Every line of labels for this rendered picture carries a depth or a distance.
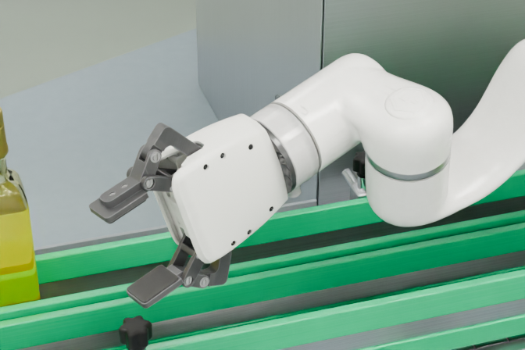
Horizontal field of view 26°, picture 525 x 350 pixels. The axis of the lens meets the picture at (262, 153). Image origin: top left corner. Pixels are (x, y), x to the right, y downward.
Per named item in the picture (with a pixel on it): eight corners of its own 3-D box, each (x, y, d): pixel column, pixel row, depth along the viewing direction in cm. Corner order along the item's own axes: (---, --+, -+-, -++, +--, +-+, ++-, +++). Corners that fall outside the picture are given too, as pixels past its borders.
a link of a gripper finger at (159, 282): (196, 273, 101) (135, 316, 99) (185, 245, 100) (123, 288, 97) (216, 287, 99) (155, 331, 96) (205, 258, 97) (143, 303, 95)
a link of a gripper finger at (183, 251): (216, 247, 102) (167, 277, 99) (203, 204, 99) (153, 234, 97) (234, 258, 100) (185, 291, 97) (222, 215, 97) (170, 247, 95)
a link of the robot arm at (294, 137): (280, 172, 107) (258, 187, 106) (255, 93, 102) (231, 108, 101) (332, 198, 101) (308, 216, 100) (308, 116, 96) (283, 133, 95)
